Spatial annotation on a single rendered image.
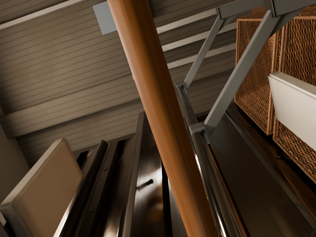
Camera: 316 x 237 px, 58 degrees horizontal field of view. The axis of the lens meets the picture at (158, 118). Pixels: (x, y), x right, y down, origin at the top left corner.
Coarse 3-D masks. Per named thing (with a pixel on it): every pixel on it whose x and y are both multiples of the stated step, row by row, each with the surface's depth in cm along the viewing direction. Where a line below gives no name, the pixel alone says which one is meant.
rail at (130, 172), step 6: (138, 120) 164; (138, 126) 153; (138, 132) 145; (132, 150) 126; (132, 156) 120; (132, 162) 114; (132, 168) 109; (126, 186) 98; (126, 192) 94; (126, 198) 91; (126, 204) 88; (120, 216) 84; (120, 222) 81; (120, 228) 78; (120, 234) 76
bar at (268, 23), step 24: (240, 0) 99; (264, 0) 58; (288, 0) 54; (312, 0) 54; (216, 24) 102; (264, 24) 57; (192, 72) 108; (240, 72) 60; (192, 120) 70; (216, 120) 63; (216, 168) 48; (216, 192) 41; (216, 216) 37
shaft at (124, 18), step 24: (120, 0) 21; (144, 0) 21; (120, 24) 22; (144, 24) 21; (144, 48) 22; (144, 72) 22; (168, 72) 24; (144, 96) 23; (168, 96) 23; (168, 120) 24; (168, 144) 24; (168, 168) 26; (192, 168) 26; (192, 192) 26; (192, 216) 27
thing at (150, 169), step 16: (144, 112) 173; (144, 128) 150; (144, 144) 134; (144, 160) 120; (160, 160) 149; (144, 176) 109; (160, 176) 132; (144, 192) 100; (160, 192) 119; (128, 208) 85; (144, 208) 92; (160, 208) 108; (128, 224) 78; (144, 224) 86; (160, 224) 99
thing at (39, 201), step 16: (64, 144) 18; (48, 160) 15; (64, 160) 17; (32, 176) 13; (48, 176) 15; (64, 176) 16; (80, 176) 18; (16, 192) 12; (32, 192) 13; (48, 192) 14; (64, 192) 16; (0, 208) 12; (16, 208) 12; (32, 208) 13; (48, 208) 14; (64, 208) 15; (16, 224) 12; (32, 224) 12; (48, 224) 13
